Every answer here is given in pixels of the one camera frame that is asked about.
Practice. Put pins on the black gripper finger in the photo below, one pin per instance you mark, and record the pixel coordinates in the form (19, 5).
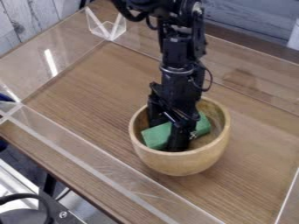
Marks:
(179, 138)
(155, 112)

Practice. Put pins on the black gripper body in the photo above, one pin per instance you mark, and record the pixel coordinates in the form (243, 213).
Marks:
(179, 91)

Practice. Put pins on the green rectangular block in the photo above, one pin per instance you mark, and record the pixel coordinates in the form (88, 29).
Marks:
(157, 136)

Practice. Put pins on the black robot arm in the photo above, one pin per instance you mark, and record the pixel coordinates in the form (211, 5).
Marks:
(181, 35)

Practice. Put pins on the brown wooden bowl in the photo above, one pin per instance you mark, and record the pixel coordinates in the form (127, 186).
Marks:
(206, 148)

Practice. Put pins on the clear acrylic tray walls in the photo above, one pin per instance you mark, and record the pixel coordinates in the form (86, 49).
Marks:
(78, 87)

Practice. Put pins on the black table leg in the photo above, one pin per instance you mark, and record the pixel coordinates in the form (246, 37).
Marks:
(50, 185)

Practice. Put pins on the grey metal bracket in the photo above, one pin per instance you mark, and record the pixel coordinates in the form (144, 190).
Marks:
(60, 213)

